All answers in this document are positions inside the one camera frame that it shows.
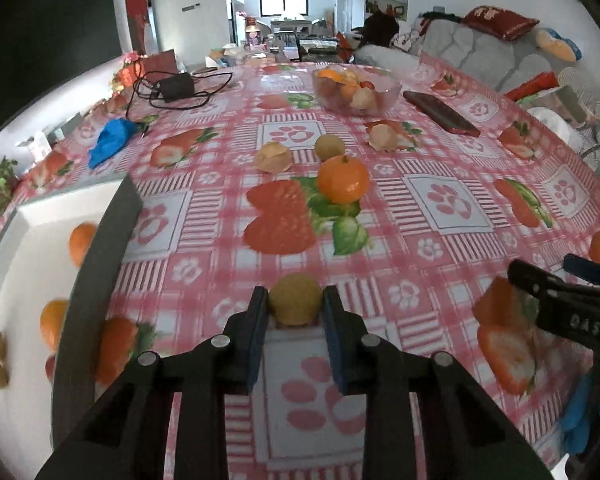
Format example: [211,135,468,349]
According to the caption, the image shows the black clothing heap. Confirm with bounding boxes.
[362,10,401,48]

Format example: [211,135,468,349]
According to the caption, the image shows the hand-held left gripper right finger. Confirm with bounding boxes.
[321,285,556,480]

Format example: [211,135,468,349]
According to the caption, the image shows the grey patterned sofa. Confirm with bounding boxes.
[355,10,600,181]

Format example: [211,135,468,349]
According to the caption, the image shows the red cased smartphone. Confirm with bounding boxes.
[403,90,481,137]

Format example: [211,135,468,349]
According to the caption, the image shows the black power cable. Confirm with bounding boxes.
[127,71,233,111]

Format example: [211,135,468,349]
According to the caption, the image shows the red wall hanging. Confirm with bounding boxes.
[124,0,148,56]

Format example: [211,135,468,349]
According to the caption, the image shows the small white paper box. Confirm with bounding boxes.
[15,132,53,161]

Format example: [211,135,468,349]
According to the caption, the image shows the pile of assorted packets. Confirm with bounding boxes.
[200,45,261,68]

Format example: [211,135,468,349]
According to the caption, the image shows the white dining table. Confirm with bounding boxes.
[270,17,316,36]

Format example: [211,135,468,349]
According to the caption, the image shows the dark red box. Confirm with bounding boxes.
[142,50,178,78]

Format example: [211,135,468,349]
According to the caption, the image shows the printed grey cushion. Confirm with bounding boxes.
[527,67,600,131]

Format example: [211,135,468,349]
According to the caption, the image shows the red printed pillow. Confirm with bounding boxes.
[461,6,540,41]

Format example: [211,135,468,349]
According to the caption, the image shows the red checked strawberry print tablecloth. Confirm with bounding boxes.
[0,50,600,480]

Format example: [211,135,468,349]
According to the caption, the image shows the white striped blanket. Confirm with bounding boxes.
[527,105,600,181]

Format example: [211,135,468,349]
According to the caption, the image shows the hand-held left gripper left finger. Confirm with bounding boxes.
[35,285,270,480]

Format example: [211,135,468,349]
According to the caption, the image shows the black television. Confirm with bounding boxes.
[0,0,123,137]

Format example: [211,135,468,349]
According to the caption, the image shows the red flat packet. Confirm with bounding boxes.
[504,71,561,103]

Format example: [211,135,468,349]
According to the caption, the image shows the clear glass bowl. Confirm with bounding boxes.
[312,63,402,116]

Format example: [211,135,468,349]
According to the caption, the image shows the person's right hand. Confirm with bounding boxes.
[561,374,600,457]

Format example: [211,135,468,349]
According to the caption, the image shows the yellow blue plush toy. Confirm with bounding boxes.
[536,29,583,63]

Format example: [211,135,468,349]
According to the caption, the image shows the white box with grey rim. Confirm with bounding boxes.
[0,175,146,480]

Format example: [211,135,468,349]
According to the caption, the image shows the white red printed cloth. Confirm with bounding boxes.
[392,17,431,51]

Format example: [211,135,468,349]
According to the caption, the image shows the black tray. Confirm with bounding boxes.
[297,36,338,56]

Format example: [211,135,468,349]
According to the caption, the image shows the black power adapter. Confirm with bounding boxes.
[159,72,197,103]

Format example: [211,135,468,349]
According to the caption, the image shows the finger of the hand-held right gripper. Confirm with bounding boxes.
[563,254,600,292]
[508,258,600,311]

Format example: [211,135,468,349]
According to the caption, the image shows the blue cloth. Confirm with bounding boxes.
[88,119,148,170]

